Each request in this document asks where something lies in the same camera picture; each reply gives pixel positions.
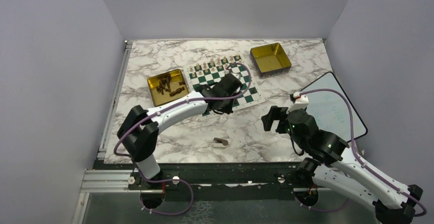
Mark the dark chess pieces in tin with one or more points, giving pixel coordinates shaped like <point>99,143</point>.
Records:
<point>164,86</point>

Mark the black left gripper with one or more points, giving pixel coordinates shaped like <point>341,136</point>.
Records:
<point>227,109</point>

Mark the light wooden chess pieces row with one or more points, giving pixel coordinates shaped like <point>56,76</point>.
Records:
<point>212,67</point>

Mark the green white chess board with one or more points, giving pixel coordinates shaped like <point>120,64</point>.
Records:
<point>250,93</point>

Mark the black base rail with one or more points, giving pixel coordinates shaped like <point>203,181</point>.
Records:
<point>223,182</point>

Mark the white tablet with black frame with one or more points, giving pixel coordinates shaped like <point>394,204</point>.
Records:
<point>328,108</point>

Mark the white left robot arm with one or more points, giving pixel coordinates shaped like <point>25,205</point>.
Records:
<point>140,129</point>

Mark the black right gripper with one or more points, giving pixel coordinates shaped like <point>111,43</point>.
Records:
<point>275,113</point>

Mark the empty gold tin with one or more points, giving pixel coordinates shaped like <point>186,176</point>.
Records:
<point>270,60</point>

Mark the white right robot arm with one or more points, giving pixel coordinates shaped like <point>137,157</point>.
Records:
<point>331,163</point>

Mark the gold tin with dark pieces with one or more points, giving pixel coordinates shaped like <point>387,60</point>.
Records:
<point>159,99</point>

